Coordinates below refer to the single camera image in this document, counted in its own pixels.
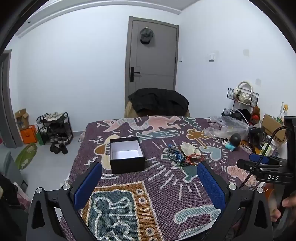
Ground red knot tassel charm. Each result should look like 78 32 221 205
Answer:
185 154 204 166

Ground blue beaded bracelet pile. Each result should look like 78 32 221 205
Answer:
166 144 189 167

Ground black open jewelry box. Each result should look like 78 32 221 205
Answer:
109 137 145 174

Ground person's right hand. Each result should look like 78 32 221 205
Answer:
270 194 296 222

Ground cardboard box on right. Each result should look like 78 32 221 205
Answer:
261 114 286 145

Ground clear plastic bag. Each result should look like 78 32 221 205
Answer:
204 116 250 139

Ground green leaf floor mat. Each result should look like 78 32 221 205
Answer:
15 143 37 170

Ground black shoes on floor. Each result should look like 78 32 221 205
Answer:
50 144 68 155

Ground grey sofa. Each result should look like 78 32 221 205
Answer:
0 149 28 192

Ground purple patterned woven blanket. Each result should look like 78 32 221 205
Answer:
69 116 259 240

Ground orange paper bag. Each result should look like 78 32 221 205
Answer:
20 125 37 145

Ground black shoe rack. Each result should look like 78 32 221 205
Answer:
35 112 73 145

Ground grey open closet doorway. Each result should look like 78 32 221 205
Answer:
1 50 17 148

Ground brown cardboard box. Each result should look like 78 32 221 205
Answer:
15 108 30 131

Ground beige chair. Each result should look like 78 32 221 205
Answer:
124 101 191 118

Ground grey room door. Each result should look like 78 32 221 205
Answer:
125 16 179 101

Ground grey cap on door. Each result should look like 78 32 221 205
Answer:
140 27 154 45

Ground black camera cable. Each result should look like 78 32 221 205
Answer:
238 126 293 189

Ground white light switch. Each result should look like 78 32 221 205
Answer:
208 53 215 62

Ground black door handle lock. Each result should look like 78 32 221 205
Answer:
130 67 140 82

